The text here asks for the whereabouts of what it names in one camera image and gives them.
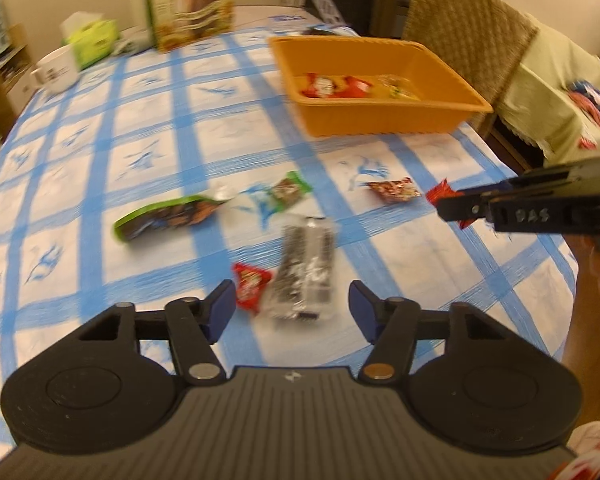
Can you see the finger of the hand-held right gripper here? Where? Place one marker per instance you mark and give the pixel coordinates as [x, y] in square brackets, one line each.
[495, 185]
[462, 207]

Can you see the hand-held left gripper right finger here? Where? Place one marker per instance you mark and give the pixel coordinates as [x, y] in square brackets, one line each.
[362, 305]

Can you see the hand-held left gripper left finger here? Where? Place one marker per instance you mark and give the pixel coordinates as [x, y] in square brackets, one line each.
[220, 305]

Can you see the red candy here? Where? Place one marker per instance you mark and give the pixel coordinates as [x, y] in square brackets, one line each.
[440, 192]

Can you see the small red candy packet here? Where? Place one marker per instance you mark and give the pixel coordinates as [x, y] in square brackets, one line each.
[250, 282]

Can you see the red-brown candy wrapper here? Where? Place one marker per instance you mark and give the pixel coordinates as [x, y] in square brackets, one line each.
[395, 190]

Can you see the clear black snack packet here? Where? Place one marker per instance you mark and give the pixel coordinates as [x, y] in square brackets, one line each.
[305, 260]

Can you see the long green snack packet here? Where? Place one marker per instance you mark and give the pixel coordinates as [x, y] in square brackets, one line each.
[165, 215]

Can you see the orange plastic tray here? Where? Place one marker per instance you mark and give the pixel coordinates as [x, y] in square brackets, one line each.
[380, 120]

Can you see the small green candy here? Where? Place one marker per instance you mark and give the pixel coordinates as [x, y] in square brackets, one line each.
[290, 191]

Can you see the yellow candy packet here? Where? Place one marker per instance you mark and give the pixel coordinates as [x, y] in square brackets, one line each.
[397, 89]

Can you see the large red snack packet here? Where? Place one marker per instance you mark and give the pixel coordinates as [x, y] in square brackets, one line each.
[320, 86]

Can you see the light green cloth cover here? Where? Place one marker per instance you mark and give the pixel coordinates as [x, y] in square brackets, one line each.
[545, 95]

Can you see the red blue printed cushion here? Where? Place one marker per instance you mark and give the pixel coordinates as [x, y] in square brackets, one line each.
[587, 100]

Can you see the quilted beige chair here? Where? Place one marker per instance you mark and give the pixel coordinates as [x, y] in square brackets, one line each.
[470, 15]

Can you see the blue checked tablecloth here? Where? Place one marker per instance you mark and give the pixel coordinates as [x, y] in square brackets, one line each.
[105, 150]

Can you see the grey phone stand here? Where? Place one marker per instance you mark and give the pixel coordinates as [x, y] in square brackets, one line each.
[330, 7]

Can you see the person's printed clothing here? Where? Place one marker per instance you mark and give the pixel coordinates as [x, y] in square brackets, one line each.
[590, 452]

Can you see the small blue white box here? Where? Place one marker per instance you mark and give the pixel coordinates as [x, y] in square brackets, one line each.
[285, 18]

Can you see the grey cloth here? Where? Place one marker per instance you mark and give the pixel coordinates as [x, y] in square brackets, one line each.
[130, 45]

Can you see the white mug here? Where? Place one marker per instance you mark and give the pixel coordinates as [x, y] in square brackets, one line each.
[57, 70]

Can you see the green tissue pack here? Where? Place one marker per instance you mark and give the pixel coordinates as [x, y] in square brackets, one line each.
[92, 40]

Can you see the large sunflower seed bag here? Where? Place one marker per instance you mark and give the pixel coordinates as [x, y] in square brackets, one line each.
[190, 5]

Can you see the white thermos bottle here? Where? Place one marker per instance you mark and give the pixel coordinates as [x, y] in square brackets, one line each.
[132, 0]

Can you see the wooden shelf unit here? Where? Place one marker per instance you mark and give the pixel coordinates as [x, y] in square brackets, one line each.
[20, 55]

